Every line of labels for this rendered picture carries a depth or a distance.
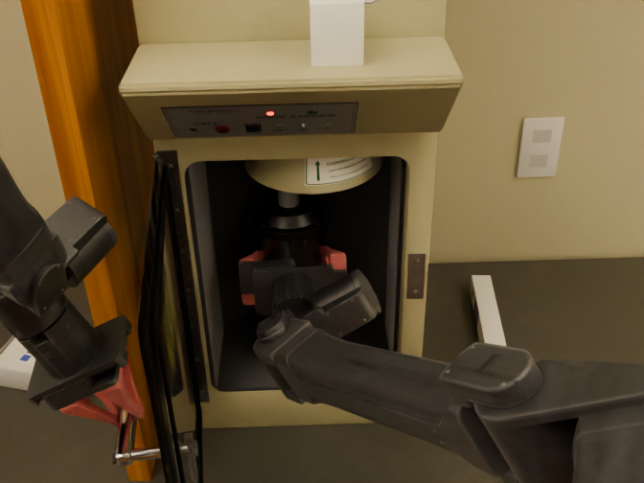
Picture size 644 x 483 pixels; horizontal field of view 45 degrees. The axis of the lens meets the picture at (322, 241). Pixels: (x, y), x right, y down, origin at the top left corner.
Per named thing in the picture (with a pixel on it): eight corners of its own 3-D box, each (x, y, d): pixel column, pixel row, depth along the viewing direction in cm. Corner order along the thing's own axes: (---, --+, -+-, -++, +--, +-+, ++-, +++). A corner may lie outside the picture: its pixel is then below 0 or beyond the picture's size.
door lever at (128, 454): (173, 400, 83) (171, 382, 81) (171, 471, 75) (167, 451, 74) (122, 405, 82) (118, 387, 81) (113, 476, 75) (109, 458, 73)
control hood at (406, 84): (149, 130, 87) (136, 43, 81) (440, 123, 87) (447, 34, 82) (131, 180, 77) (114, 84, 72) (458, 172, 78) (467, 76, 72)
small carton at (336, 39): (310, 49, 79) (309, -12, 76) (359, 48, 79) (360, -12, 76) (310, 67, 75) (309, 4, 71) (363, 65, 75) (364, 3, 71)
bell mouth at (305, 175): (247, 132, 108) (245, 95, 105) (376, 129, 108) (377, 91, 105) (241, 196, 93) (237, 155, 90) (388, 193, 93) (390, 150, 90)
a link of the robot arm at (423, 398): (494, 403, 46) (572, 535, 49) (552, 343, 48) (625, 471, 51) (235, 333, 85) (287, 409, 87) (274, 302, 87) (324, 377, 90)
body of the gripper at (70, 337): (48, 365, 79) (1, 315, 75) (135, 325, 78) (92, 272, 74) (36, 412, 74) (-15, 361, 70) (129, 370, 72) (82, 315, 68)
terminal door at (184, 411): (199, 411, 109) (163, 152, 87) (198, 618, 83) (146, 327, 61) (194, 412, 108) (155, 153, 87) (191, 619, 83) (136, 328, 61)
